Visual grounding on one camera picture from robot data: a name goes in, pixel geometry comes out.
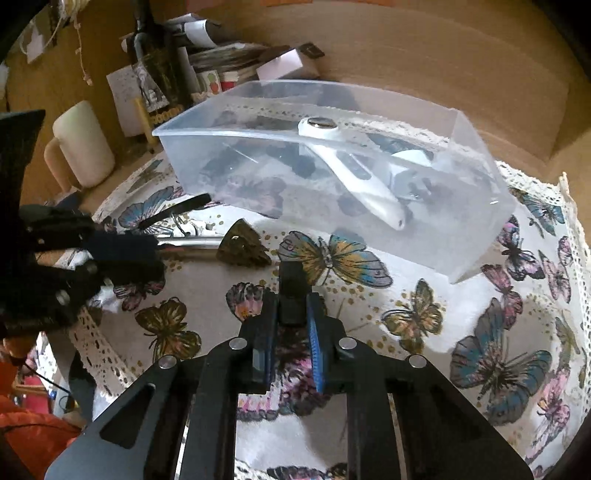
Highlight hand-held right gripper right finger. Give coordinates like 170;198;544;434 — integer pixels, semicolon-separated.
307;292;533;480

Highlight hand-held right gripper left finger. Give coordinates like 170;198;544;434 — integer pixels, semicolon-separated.
44;292;280;480

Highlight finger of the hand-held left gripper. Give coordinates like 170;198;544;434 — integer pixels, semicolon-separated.
55;258;167;315
88;229;160;260

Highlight small black block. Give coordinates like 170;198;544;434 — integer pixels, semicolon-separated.
279;260;309;325

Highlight metal server with triangular head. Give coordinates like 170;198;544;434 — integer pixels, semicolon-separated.
156;219;273;268

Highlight clear plastic container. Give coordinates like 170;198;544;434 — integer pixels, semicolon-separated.
152;78;518;285

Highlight white plastic kitchen tool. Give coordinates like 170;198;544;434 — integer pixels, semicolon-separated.
297;117;413;230

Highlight black stick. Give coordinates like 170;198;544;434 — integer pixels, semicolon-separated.
137;193;212;232

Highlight butterfly print tablecloth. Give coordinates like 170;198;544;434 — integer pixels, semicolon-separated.
28;154;591;480

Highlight white mug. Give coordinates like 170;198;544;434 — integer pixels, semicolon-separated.
45;100;116;191

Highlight white paper note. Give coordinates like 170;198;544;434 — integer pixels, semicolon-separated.
106;65;147;138

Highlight dark bottle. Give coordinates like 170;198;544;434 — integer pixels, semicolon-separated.
131;0;197;118

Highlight patterned paper cup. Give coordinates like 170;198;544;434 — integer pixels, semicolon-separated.
194;69;242;103

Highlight orange clothing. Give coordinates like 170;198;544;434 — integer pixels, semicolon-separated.
0;357;84;467

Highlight stack of papers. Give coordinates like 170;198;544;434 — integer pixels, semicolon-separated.
188;42;278;75

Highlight small white box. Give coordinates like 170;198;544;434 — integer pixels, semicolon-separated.
256;48;321;82

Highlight hanging beaded cord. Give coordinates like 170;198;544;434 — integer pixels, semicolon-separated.
69;0;94;86

